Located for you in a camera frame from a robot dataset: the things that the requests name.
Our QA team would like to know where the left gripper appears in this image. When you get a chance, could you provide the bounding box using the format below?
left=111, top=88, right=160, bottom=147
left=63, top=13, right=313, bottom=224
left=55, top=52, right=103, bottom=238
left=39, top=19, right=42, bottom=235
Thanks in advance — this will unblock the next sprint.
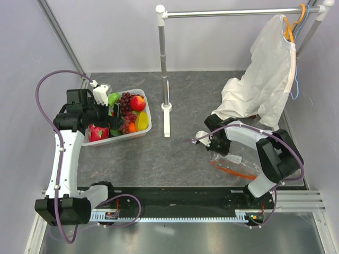
left=83, top=97, right=124, bottom=130

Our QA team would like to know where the red yellow apple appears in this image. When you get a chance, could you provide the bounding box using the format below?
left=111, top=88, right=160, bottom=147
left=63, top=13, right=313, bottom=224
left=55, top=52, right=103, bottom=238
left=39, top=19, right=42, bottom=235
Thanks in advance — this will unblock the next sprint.
left=130, top=95, right=146, bottom=112

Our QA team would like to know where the clear zip top bag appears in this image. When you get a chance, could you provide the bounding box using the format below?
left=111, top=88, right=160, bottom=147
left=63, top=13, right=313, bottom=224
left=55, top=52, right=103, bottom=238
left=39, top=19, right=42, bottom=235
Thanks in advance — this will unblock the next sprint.
left=209, top=154, right=259, bottom=180

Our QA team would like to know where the purple grape bunch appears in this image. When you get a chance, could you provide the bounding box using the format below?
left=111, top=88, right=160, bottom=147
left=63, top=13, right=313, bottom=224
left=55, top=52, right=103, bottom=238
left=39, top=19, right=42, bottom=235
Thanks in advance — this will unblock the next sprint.
left=119, top=111, right=138, bottom=135
left=117, top=92, right=137, bottom=111

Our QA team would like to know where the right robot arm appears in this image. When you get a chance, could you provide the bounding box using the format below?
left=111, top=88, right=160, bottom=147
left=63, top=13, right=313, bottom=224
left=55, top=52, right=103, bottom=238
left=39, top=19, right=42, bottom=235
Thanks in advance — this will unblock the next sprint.
left=204, top=114, right=304, bottom=208

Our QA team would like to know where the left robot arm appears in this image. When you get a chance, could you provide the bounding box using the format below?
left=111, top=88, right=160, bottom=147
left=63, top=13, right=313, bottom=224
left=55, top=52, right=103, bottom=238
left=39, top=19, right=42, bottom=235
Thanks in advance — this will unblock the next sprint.
left=34, top=84, right=122, bottom=226

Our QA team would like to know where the orange fruit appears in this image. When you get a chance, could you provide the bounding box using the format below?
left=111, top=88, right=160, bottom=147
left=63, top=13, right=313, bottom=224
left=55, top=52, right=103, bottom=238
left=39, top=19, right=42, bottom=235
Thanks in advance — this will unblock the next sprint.
left=128, top=122, right=137, bottom=133

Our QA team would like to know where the yellow star fruit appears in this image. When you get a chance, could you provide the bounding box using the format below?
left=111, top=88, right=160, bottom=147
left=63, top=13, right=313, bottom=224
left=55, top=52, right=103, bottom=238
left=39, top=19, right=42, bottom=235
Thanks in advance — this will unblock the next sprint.
left=135, top=112, right=148, bottom=131

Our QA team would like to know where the white plastic basket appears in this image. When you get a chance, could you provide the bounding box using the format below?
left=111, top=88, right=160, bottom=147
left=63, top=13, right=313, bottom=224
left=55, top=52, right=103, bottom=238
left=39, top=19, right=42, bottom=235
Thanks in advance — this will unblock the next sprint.
left=82, top=88, right=152, bottom=147

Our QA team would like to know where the white shirt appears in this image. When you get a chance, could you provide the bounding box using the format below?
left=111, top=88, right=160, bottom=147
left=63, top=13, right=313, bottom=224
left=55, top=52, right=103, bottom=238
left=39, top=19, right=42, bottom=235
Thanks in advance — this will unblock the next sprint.
left=213, top=14, right=296, bottom=128

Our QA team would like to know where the silver clothes rack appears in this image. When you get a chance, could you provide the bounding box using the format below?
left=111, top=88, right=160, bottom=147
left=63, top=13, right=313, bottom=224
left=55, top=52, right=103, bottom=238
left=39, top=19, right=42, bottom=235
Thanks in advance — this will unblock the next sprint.
left=155, top=1, right=335, bottom=138

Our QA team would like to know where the orange hanger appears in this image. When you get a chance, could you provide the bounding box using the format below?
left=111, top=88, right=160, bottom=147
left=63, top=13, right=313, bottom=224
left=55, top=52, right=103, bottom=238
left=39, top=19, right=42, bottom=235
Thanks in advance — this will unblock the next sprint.
left=283, top=4, right=306, bottom=43

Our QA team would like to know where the blue hanger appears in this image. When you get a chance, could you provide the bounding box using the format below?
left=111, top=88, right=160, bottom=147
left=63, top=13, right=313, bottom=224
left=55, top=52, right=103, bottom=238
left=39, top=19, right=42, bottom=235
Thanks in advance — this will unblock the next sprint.
left=290, top=5, right=311, bottom=101

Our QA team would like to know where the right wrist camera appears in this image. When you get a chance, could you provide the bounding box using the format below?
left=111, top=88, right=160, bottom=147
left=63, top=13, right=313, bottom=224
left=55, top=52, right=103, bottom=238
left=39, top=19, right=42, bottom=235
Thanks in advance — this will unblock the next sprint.
left=191, top=131, right=211, bottom=147

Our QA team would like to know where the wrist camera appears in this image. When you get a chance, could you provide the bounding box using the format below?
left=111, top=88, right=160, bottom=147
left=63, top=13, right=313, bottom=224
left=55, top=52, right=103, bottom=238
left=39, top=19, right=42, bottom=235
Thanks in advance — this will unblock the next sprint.
left=92, top=84, right=112, bottom=106
left=191, top=131, right=211, bottom=147

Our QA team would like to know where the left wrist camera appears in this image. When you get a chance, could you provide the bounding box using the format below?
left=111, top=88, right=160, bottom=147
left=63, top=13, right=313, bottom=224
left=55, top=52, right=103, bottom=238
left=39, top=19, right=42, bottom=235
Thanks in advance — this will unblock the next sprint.
left=92, top=84, right=112, bottom=106

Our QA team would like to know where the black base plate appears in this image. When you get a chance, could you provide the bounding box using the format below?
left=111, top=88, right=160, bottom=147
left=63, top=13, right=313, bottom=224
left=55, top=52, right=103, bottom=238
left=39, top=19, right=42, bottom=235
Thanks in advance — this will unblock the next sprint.
left=94, top=187, right=274, bottom=218

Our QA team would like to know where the white cable duct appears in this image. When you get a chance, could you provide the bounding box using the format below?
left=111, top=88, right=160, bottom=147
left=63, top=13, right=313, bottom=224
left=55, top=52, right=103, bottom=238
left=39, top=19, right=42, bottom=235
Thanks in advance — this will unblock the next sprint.
left=90, top=209, right=260, bottom=223

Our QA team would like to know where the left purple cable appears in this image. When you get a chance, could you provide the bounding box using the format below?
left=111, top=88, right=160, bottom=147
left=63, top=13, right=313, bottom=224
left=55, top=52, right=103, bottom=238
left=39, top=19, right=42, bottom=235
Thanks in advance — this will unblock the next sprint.
left=35, top=69, right=93, bottom=244

